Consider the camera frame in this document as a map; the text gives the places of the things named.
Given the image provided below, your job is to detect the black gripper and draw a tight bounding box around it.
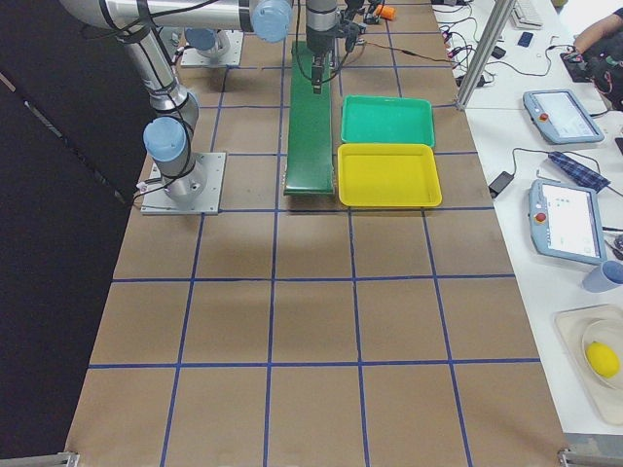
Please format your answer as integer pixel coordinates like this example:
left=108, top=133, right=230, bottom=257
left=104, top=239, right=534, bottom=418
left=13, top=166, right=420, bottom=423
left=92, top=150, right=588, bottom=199
left=306, top=0, right=339, bottom=93
left=338, top=0, right=364, bottom=49

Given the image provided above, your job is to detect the plain orange cylinder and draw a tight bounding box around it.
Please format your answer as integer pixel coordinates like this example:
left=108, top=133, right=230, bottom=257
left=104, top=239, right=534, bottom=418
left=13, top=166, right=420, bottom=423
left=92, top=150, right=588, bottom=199
left=376, top=5, right=396, bottom=20

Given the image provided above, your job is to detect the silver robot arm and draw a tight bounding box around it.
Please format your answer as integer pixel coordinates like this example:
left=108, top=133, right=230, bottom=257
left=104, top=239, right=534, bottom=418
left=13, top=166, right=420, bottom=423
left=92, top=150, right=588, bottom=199
left=184, top=1, right=363, bottom=59
left=62, top=1, right=351, bottom=206

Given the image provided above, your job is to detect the person hand at desk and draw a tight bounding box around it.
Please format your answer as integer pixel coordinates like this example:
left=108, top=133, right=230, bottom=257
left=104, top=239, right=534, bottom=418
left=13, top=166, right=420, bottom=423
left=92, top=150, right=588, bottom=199
left=573, top=14, right=622, bottom=54

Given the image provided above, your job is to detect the green plastic tray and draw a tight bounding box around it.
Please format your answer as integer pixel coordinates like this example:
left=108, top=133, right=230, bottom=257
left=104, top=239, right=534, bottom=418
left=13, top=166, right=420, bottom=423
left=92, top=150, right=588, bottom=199
left=341, top=95, right=435, bottom=147

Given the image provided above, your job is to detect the green conveyor belt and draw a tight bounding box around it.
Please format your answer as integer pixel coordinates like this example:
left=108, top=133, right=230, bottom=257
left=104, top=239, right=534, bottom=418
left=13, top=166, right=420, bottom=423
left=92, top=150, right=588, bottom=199
left=284, top=41, right=334, bottom=196

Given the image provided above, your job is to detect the yellow plastic tray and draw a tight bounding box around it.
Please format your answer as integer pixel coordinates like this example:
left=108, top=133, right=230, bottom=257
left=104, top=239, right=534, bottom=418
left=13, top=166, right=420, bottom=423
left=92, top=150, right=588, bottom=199
left=337, top=143, right=443, bottom=208

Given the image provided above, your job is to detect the dark blue phone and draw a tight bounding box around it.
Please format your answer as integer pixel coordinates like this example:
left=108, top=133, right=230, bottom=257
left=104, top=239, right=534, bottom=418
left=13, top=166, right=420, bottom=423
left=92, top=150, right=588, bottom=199
left=517, top=31, right=533, bottom=48

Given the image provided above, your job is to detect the white keyboard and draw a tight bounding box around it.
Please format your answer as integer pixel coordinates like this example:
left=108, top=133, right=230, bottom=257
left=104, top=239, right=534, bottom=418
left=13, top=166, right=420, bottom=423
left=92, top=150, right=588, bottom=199
left=510, top=0, right=543, bottom=30

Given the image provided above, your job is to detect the black power adapter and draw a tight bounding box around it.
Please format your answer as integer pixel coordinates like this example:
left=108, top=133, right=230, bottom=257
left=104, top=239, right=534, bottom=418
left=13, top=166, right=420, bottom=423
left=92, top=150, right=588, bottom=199
left=488, top=171, right=514, bottom=199

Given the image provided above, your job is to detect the upper teach pendant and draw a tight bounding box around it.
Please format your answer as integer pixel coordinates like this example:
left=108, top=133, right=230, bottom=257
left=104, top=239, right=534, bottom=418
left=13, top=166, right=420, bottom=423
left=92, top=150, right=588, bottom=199
left=523, top=90, right=605, bottom=145

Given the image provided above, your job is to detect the teach pendant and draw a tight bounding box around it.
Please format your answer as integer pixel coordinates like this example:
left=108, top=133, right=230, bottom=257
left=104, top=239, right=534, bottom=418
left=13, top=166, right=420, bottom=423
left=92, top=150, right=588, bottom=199
left=523, top=90, right=605, bottom=145
left=529, top=179, right=606, bottom=265

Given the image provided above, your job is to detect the blue plaid cloth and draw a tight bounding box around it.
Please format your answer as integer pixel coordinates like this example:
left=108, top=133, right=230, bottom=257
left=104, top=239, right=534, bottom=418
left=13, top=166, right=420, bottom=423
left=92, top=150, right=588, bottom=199
left=548, top=152, right=610, bottom=193

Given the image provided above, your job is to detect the lower teach pendant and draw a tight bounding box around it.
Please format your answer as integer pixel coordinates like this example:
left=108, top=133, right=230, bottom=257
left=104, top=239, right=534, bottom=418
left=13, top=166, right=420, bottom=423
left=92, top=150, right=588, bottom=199
left=529, top=179, right=606, bottom=265

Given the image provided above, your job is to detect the light blue cup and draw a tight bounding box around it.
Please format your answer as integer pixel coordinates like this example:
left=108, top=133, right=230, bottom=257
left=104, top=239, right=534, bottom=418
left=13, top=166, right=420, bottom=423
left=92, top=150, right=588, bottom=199
left=582, top=261, right=623, bottom=293

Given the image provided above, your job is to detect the beige tray with bowl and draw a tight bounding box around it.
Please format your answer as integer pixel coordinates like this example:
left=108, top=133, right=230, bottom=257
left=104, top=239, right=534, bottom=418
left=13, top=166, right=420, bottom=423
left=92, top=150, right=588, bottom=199
left=555, top=305, right=622, bottom=426

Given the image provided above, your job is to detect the yellow lemon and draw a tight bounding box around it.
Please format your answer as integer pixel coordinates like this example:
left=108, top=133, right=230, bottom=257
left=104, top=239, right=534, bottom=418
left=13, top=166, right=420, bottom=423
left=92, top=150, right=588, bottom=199
left=585, top=341, right=620, bottom=378

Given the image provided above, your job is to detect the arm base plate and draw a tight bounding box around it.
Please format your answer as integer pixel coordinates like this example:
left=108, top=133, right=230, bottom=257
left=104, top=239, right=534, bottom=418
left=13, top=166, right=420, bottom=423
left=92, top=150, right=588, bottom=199
left=181, top=28, right=243, bottom=68
left=139, top=153, right=226, bottom=215

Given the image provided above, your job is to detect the aluminium frame post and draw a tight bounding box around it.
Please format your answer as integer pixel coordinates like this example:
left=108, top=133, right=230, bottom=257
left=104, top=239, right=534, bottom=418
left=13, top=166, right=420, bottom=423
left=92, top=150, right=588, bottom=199
left=457, top=0, right=514, bottom=110

